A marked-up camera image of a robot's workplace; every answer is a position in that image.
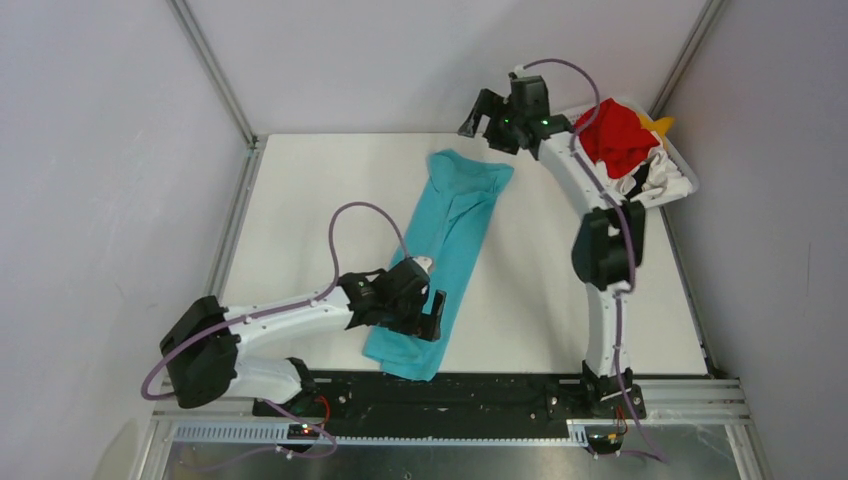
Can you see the yellow t shirt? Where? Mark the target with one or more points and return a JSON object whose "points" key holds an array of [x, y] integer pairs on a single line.
{"points": [[660, 126]]}

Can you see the left controller board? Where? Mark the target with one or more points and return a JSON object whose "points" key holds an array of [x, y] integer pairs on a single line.
{"points": [[302, 432]]}

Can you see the red t shirt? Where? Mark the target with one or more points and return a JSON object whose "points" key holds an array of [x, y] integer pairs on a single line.
{"points": [[615, 137]]}

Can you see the controller board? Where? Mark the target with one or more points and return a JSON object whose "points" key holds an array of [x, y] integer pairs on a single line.
{"points": [[604, 444], [302, 432]]}

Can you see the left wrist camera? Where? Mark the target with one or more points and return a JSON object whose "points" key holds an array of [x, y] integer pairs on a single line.
{"points": [[426, 263]]}

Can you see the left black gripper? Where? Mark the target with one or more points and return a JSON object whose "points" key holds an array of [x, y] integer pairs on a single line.
{"points": [[425, 326]]}

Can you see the white and black t shirt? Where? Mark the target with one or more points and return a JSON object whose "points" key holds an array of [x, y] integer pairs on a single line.
{"points": [[656, 179]]}

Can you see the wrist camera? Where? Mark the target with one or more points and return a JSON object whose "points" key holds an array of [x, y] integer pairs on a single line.
{"points": [[426, 263], [518, 72]]}

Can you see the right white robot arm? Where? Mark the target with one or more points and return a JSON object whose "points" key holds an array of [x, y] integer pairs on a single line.
{"points": [[609, 244]]}

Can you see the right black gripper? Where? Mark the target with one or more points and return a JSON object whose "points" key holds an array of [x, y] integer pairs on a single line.
{"points": [[489, 104]]}

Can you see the white plastic laundry basket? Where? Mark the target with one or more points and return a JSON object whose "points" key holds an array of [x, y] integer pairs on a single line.
{"points": [[574, 113]]}

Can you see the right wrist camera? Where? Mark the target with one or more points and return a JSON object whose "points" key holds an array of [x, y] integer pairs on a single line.
{"points": [[518, 72]]}

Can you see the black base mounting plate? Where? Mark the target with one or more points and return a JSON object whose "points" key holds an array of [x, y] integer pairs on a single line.
{"points": [[499, 405]]}

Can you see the teal t shirt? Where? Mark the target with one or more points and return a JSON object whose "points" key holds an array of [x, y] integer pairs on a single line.
{"points": [[449, 225]]}

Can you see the right controller board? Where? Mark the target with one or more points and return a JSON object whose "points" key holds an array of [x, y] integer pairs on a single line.
{"points": [[604, 444]]}

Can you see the white slotted cable duct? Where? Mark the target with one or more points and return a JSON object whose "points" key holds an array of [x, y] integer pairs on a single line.
{"points": [[283, 433]]}

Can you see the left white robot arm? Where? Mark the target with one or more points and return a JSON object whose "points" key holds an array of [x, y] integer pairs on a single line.
{"points": [[212, 350]]}

